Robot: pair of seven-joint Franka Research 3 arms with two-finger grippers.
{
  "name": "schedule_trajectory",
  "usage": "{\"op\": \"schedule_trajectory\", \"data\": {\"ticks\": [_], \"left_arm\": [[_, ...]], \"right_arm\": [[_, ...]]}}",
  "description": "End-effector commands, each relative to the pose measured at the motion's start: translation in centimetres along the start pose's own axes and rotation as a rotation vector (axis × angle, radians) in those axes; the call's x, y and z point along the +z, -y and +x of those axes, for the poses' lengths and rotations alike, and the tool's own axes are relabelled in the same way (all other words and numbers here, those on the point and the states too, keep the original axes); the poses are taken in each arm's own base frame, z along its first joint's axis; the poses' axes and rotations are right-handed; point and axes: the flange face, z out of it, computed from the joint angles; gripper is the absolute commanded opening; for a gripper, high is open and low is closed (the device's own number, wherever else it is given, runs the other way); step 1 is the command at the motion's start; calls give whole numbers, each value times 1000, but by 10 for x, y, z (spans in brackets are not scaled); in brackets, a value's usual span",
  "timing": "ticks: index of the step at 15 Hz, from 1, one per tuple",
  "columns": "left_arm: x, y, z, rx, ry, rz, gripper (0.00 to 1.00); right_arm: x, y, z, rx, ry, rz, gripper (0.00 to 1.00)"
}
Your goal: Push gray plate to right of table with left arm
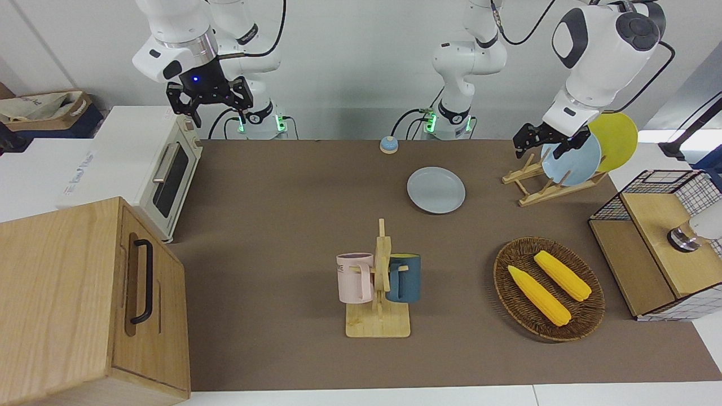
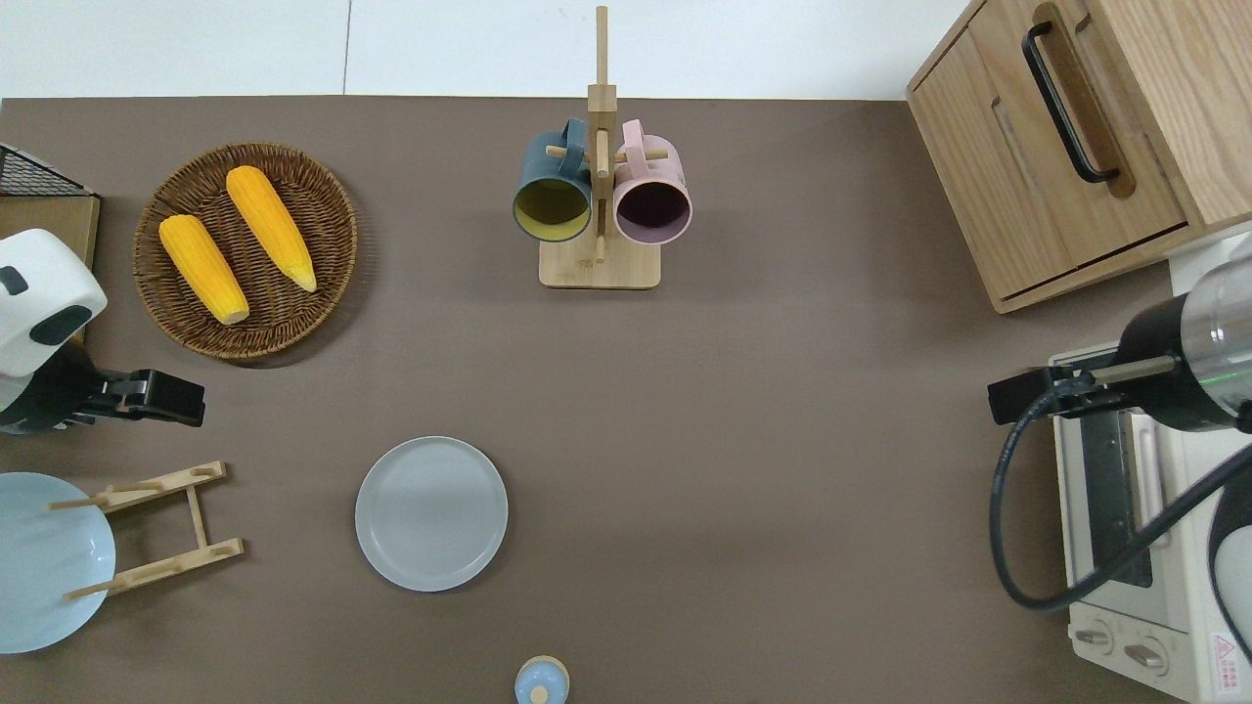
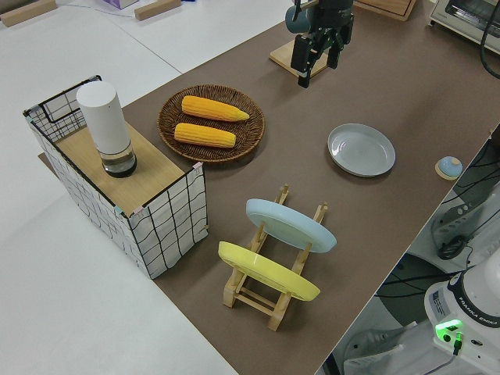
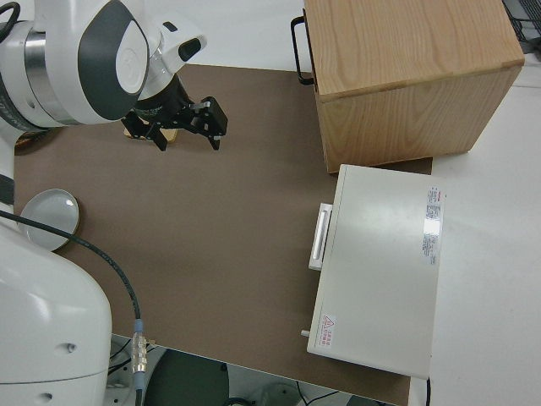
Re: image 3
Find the light blue plate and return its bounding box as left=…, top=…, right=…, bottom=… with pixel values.
left=245, top=198, right=338, bottom=254

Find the purple white box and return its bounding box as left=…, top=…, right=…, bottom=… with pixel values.
left=102, top=0, right=140, bottom=10

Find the right yellow corn cob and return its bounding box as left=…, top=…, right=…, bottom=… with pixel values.
left=173, top=122, right=238, bottom=149

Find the brown table mat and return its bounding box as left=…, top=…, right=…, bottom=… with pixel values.
left=37, top=0, right=500, bottom=375

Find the left yellow corn cob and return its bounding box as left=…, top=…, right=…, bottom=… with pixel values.
left=181, top=95, right=251, bottom=123

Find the black cable green plug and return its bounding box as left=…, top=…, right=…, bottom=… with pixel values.
left=427, top=331, right=466, bottom=375

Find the brown wicker basket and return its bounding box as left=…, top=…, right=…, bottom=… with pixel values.
left=157, top=84, right=266, bottom=163

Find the wooden dish rack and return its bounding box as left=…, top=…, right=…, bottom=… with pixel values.
left=222, top=182, right=330, bottom=332

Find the yellow corn cob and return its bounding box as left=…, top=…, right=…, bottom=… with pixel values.
left=181, top=95, right=251, bottom=123
left=173, top=122, right=238, bottom=149

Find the white perforated bracket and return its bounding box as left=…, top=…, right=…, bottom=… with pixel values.
left=431, top=195, right=489, bottom=261

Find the wire and wood shelf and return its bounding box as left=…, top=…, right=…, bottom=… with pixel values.
left=22, top=74, right=209, bottom=280

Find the wooden mug rack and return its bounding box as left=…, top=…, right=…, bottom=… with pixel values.
left=268, top=0, right=331, bottom=79

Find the gray plate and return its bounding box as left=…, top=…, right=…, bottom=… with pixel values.
left=327, top=123, right=397, bottom=179

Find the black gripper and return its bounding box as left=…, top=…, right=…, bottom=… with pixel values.
left=291, top=0, right=355, bottom=88

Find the white toaster oven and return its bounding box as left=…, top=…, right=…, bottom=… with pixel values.
left=429, top=0, right=500, bottom=35

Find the yellow plate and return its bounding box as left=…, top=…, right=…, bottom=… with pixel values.
left=217, top=241, right=321, bottom=302

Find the coiled black cable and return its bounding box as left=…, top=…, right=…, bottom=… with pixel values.
left=437, top=234, right=470, bottom=261

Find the light wooden board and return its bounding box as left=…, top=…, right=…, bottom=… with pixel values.
left=55, top=123, right=185, bottom=216

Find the light wooden block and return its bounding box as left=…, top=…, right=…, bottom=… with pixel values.
left=0, top=0, right=58, bottom=28
left=134, top=0, right=183, bottom=20

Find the dark blue mug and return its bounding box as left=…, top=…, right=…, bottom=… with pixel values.
left=284, top=3, right=316, bottom=34

